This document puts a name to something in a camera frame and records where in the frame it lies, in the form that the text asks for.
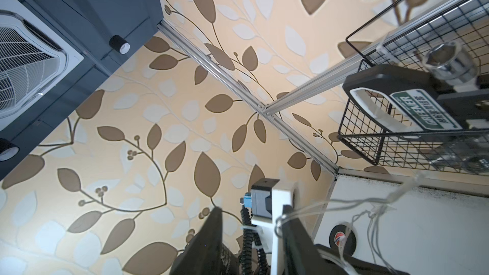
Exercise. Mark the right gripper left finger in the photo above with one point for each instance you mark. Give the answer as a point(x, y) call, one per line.
point(206, 253)

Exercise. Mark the chrome socket in basket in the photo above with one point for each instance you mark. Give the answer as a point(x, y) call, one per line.
point(451, 63)

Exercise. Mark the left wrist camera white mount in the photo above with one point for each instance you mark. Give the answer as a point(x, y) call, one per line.
point(266, 200)

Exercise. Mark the black tape roll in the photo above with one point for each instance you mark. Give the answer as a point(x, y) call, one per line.
point(338, 237)

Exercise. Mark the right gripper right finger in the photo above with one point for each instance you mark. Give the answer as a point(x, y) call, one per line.
point(301, 256)

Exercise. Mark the ceiling air conditioner vent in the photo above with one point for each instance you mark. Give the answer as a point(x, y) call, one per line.
point(34, 59)

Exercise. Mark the black wire basket back wall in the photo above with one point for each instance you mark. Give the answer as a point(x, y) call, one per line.
point(421, 28)

